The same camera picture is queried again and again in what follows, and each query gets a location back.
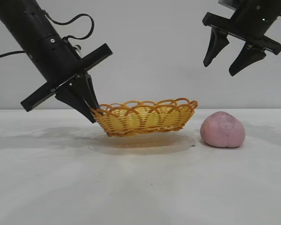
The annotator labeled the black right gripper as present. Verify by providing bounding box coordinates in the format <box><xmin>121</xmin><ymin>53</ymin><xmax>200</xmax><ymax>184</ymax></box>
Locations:
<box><xmin>202</xmin><ymin>0</ymin><xmax>281</xmax><ymax>77</ymax></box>

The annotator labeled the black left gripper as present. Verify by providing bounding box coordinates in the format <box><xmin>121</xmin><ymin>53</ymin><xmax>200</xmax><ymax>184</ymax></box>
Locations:
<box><xmin>20</xmin><ymin>36</ymin><xmax>114</xmax><ymax>124</ymax></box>

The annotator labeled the yellow woven wicker basket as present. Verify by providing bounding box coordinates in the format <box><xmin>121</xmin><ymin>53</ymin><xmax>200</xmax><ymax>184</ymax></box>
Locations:
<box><xmin>90</xmin><ymin>97</ymin><xmax>199</xmax><ymax>138</ymax></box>

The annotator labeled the pink peach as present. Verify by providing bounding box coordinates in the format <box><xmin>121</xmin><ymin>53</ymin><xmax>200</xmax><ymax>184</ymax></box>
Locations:
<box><xmin>200</xmin><ymin>111</ymin><xmax>246</xmax><ymax>149</ymax></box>

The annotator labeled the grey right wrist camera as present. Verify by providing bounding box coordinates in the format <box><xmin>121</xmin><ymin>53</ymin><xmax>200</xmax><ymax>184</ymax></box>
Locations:
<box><xmin>219</xmin><ymin>0</ymin><xmax>237</xmax><ymax>10</ymax></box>

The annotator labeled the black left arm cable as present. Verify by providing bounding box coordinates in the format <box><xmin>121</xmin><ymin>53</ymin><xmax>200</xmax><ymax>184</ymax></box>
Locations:
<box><xmin>0</xmin><ymin>50</ymin><xmax>27</xmax><ymax>60</ymax></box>
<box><xmin>46</xmin><ymin>13</ymin><xmax>95</xmax><ymax>40</ymax></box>

